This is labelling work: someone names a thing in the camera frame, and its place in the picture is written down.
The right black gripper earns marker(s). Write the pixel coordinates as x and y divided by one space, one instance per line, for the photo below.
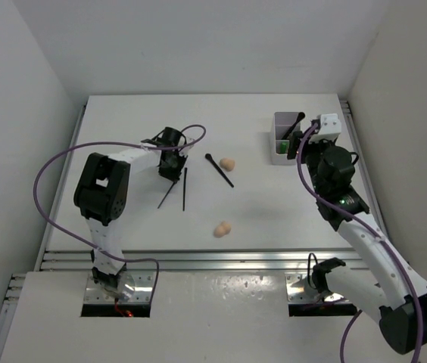
307 145

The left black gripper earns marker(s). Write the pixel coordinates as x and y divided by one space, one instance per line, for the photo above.
172 175

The thin black eyeliner pencil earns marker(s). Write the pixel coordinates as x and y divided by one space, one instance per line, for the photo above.
168 194

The green lipstick tube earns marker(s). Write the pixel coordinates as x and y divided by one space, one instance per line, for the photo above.
283 147

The large black powder brush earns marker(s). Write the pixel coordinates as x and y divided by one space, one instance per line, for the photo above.
289 131

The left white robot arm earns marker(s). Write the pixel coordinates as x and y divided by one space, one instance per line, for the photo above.
103 187

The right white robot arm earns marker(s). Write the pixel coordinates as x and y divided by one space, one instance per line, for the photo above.
397 302

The upper beige makeup sponge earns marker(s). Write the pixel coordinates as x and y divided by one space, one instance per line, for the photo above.
227 164

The beige makeup sponge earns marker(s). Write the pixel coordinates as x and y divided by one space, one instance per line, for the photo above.
223 229
227 164

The lower beige makeup sponge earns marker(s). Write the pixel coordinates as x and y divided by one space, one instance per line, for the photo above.
223 229

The small black blending brush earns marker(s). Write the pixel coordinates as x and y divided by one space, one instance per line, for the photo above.
209 157

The white organizer box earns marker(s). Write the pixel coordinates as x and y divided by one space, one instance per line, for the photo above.
283 124

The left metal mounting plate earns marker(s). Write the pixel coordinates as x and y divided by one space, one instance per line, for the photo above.
133 287

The metal mounting plate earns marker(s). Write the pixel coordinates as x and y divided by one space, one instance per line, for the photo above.
133 287
299 292

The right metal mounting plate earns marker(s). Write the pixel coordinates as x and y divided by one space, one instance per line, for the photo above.
299 292

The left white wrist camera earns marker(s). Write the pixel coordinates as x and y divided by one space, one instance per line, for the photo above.
185 147

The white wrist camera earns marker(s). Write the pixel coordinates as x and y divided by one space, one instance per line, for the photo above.
185 147
328 128

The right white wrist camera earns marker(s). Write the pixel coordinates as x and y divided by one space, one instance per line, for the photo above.
328 128

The aluminium frame rail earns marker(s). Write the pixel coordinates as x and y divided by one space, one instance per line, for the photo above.
217 299

